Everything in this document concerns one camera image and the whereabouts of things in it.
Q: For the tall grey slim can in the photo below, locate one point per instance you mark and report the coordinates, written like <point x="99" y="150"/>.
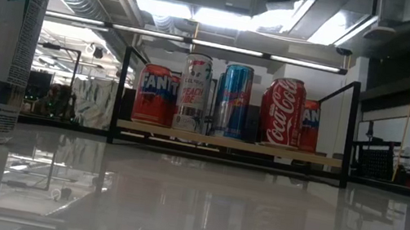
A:
<point x="193" y="92"/>

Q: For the blue slim can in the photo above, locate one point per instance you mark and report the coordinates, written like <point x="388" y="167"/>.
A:
<point x="235" y="103"/>

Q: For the red Fanta can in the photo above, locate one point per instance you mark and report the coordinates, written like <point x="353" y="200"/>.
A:
<point x="152" y="96"/>

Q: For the red Coca-Cola can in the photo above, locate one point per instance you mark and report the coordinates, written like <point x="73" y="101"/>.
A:
<point x="283" y="113"/>

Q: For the wooden shelf with black legs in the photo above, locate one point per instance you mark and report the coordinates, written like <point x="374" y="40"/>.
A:
<point x="225" y="142"/>

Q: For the black background cabinet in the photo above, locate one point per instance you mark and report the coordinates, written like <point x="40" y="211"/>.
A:
<point x="252" y="122"/>

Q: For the long LED light bar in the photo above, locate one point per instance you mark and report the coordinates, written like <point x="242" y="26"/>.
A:
<point x="220" y="46"/>

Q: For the white leaf-patterned fabric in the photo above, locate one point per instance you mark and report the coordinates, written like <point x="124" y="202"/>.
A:
<point x="93" y="101"/>

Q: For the person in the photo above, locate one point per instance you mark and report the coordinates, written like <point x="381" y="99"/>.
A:
<point x="58" y="100"/>

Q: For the black background monitor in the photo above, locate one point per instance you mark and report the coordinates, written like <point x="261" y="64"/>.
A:
<point x="38" y="86"/>

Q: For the black mesh basket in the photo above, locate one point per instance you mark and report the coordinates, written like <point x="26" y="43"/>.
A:
<point x="377" y="163"/>

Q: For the black metal table frame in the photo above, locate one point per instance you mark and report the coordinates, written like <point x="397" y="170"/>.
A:
<point x="63" y="125"/>

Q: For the black background station frame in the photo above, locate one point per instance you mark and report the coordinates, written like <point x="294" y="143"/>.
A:
<point x="66" y="49"/>

